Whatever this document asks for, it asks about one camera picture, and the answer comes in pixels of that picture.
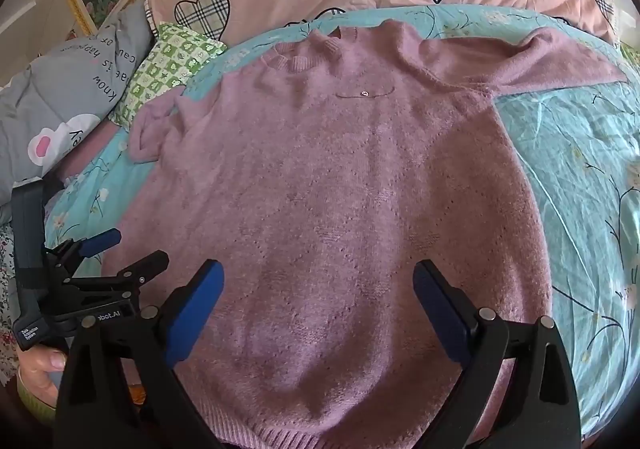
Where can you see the small-flower print cloth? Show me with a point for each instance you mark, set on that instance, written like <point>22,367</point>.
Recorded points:
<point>6,279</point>

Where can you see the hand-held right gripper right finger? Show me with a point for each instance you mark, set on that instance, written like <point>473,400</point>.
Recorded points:
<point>440,314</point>

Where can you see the grey printed quilt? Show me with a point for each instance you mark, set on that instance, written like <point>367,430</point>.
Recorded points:
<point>65,79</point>

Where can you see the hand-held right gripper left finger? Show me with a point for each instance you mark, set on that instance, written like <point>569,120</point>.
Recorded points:
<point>200,309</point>

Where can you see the plain pink pillow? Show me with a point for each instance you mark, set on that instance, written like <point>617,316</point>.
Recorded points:
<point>85,151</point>

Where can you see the person's left hand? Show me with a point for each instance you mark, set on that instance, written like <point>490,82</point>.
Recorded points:
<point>42,369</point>

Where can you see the person's left forearm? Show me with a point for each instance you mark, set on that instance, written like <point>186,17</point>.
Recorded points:
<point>30,401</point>

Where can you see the white panelled wardrobe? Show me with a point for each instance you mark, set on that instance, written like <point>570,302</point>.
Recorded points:
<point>20,14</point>

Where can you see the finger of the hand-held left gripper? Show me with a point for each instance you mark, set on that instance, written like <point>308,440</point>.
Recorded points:
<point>150,264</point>
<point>102,241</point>

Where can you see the teal floral bedsheet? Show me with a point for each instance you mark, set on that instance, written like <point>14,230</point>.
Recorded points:
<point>575,154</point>

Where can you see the green checkered pillow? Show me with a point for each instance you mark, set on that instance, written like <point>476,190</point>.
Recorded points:
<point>165,64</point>

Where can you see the pink knitted sweater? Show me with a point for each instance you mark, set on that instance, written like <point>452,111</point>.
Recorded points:
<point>325,179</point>

